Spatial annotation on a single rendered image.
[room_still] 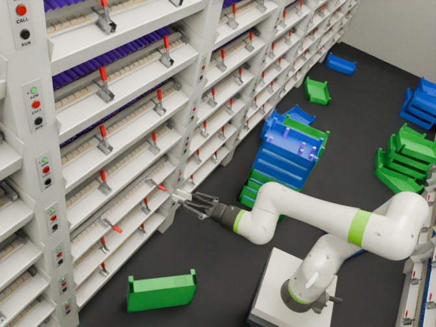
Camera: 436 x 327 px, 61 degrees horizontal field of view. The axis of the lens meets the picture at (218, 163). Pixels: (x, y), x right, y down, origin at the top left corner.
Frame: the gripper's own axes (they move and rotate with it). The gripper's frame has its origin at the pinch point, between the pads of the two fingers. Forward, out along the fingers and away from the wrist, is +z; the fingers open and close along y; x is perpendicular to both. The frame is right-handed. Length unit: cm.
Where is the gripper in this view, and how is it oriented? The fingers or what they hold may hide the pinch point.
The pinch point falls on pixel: (181, 196)
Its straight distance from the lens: 150.2
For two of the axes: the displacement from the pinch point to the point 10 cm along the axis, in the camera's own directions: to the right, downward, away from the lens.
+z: -8.7, -3.1, 3.8
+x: 0.3, -8.1, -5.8
